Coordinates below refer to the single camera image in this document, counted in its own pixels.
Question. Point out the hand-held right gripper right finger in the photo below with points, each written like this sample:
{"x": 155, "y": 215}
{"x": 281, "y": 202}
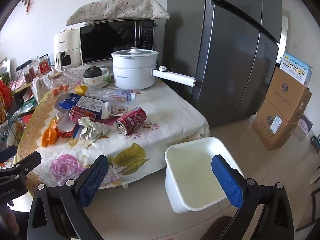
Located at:
{"x": 227, "y": 182}

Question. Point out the white purple printed box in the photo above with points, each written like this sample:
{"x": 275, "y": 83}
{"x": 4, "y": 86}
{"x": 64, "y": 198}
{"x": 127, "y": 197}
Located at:
{"x": 306, "y": 125}

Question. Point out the dark green squash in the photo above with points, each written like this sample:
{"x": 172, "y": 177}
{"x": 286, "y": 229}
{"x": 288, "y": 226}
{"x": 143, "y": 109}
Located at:
{"x": 92, "y": 72}

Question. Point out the clear jar of dried chili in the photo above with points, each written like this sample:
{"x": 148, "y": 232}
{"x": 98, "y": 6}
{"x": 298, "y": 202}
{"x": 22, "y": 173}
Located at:
{"x": 25, "y": 77}
{"x": 31, "y": 72}

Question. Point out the yellow wrapper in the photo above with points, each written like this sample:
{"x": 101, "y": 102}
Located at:
{"x": 81, "y": 89}

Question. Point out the white electric cooking pot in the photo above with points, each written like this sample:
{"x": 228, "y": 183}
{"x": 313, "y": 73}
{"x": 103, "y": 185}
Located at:
{"x": 132, "y": 75}

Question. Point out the orange plastic bag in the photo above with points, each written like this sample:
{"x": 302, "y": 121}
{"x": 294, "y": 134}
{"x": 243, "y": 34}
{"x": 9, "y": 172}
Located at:
{"x": 48, "y": 135}

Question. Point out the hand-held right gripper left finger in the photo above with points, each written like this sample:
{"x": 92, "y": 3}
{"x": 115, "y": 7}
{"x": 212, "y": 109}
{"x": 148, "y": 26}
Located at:
{"x": 93, "y": 180}

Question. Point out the blue carton with white table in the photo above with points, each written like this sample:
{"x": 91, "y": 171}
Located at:
{"x": 92, "y": 105}

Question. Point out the white plastic bin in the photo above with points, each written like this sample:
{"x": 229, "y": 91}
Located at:
{"x": 192, "y": 170}

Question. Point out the pot lid with white knob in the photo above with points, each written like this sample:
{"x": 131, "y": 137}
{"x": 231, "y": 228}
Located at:
{"x": 135, "y": 52}

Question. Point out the wooden shelf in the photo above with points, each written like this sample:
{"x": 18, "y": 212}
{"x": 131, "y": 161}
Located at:
{"x": 22, "y": 86}

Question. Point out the blue and white box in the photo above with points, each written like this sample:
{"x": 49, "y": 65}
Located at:
{"x": 296, "y": 67}

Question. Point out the white air fryer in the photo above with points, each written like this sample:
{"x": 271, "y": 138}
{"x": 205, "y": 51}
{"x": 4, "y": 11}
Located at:
{"x": 66, "y": 45}

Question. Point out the glass jar with cork lid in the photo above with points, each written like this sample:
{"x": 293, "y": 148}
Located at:
{"x": 58, "y": 80}

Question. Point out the floral tablecloth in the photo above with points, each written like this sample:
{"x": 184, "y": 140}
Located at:
{"x": 75, "y": 152}

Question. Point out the person's left forearm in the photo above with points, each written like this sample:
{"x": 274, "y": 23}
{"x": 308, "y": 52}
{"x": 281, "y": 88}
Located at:
{"x": 6, "y": 220}

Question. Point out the orange cardboard food box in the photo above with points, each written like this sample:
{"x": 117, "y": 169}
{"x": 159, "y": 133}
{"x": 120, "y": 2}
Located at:
{"x": 66, "y": 127}

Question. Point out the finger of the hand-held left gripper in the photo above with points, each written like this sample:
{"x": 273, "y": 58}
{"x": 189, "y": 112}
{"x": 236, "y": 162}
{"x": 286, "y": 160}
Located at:
{"x": 27, "y": 162}
{"x": 7, "y": 155}

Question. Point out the black microwave oven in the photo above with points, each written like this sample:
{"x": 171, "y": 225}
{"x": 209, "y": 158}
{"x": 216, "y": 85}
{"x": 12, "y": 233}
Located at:
{"x": 107, "y": 40}

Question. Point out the grey refrigerator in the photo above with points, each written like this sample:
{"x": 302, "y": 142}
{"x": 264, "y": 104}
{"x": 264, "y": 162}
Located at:
{"x": 225, "y": 55}

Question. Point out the white tissue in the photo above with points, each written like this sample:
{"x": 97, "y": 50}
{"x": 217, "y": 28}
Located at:
{"x": 93, "y": 128}

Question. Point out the floral cloth cover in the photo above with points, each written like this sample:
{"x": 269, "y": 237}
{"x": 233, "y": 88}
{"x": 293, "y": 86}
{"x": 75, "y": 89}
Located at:
{"x": 117, "y": 8}

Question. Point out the white flower-print bowl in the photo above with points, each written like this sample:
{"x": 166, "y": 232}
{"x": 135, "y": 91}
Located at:
{"x": 96, "y": 80}

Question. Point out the dark chair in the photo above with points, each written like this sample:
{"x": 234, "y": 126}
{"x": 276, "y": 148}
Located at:
{"x": 315, "y": 205}

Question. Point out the red snack bag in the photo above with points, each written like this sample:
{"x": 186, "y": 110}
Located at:
{"x": 5, "y": 97}

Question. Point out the clear plastic bottle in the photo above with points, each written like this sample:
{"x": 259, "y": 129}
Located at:
{"x": 125, "y": 95}

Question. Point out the green broom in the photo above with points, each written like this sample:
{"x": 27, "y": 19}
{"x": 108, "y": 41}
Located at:
{"x": 315, "y": 142}

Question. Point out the red drink can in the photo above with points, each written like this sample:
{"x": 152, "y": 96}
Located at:
{"x": 82, "y": 113}
{"x": 131, "y": 120}

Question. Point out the brown cardboard box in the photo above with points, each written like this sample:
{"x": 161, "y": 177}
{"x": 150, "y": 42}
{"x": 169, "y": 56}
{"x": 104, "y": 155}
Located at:
{"x": 272, "y": 127}
{"x": 285, "y": 95}

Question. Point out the red-label jar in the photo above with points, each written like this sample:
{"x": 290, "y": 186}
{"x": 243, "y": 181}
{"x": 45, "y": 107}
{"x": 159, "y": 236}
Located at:
{"x": 44, "y": 65}

